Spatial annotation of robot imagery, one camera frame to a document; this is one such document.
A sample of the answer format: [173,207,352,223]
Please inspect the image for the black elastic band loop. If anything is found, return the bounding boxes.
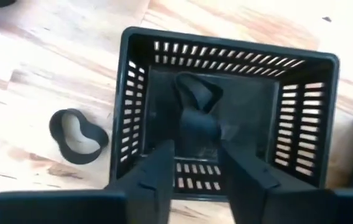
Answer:
[172,71,224,147]
[48,108,109,165]

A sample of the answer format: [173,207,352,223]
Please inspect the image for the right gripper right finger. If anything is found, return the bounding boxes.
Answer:
[219,141,353,224]

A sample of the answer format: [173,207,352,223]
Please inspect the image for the black plastic slotted basket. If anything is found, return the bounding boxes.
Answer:
[109,26,341,202]

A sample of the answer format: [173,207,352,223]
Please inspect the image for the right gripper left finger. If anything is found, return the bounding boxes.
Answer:
[0,139,176,224]

